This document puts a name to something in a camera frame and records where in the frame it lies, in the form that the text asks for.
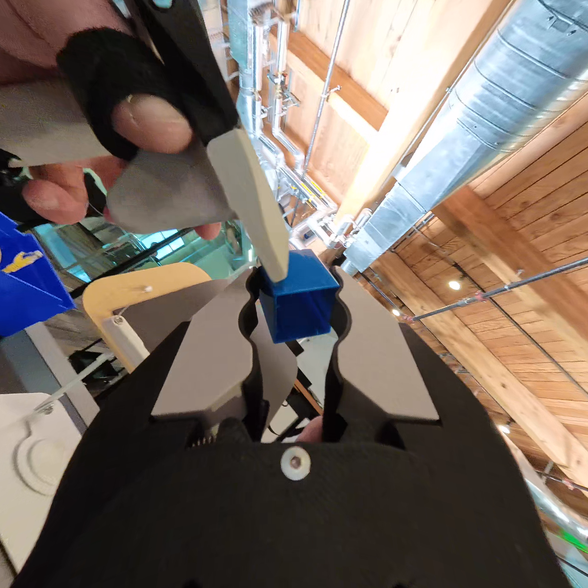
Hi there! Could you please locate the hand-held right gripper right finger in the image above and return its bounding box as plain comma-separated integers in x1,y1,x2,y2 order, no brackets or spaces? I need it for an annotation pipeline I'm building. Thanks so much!
324,267,440,432

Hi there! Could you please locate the person's left hand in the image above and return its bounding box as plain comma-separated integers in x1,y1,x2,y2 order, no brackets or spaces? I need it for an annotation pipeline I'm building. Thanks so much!
0,0,223,241

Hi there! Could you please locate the yellow item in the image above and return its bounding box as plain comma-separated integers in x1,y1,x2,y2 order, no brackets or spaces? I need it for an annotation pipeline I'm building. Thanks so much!
5,250,45,274

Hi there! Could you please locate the silver ceiling duct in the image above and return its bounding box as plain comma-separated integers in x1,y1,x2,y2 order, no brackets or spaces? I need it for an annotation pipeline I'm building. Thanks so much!
340,0,588,276

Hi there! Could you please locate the blue plastic bin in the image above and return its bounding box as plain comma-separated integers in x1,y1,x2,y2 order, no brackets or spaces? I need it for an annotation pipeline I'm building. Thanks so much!
0,212,76,339

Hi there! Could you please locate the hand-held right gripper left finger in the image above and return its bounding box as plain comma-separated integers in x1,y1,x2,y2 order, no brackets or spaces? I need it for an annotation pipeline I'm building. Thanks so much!
152,271,267,432

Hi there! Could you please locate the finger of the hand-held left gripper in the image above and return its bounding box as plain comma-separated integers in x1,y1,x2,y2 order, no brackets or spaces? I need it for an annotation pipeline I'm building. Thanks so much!
207,129,291,284

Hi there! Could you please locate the black backdrop board stand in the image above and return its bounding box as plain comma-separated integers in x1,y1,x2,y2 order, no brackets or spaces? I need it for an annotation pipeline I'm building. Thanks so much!
81,262,299,414

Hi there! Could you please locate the blue single-stud plastic block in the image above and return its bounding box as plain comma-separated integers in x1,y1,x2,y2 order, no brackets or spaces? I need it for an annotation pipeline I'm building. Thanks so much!
255,249,343,346

